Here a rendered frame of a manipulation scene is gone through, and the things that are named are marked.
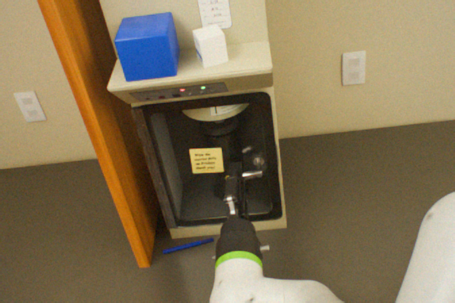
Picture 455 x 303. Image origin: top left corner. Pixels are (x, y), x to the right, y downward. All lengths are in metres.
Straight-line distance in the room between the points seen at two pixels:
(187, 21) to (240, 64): 0.15
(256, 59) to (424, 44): 0.77
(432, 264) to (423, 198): 0.95
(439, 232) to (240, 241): 0.52
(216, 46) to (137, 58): 0.15
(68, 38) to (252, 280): 0.56
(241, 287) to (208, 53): 0.44
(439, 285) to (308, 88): 1.16
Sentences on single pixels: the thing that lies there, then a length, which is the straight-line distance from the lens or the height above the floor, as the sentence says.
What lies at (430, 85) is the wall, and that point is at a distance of 1.75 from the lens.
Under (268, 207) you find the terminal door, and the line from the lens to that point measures 1.34.
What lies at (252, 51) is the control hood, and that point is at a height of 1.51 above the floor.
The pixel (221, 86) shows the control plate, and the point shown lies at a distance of 1.04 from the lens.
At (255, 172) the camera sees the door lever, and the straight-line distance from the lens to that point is 1.19.
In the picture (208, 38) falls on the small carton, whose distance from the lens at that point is 0.97.
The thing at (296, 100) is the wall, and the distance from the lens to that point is 1.67.
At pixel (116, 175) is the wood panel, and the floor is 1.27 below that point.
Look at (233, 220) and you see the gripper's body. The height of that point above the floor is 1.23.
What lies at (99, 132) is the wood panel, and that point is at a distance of 1.11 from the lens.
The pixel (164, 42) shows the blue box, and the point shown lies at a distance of 0.95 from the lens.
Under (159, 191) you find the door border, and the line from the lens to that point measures 1.31.
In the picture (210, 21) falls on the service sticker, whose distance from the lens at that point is 1.05.
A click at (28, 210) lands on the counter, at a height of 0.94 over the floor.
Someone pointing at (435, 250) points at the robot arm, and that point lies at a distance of 0.57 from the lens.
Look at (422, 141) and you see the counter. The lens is 1.70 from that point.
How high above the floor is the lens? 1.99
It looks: 37 degrees down
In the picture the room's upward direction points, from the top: 10 degrees counter-clockwise
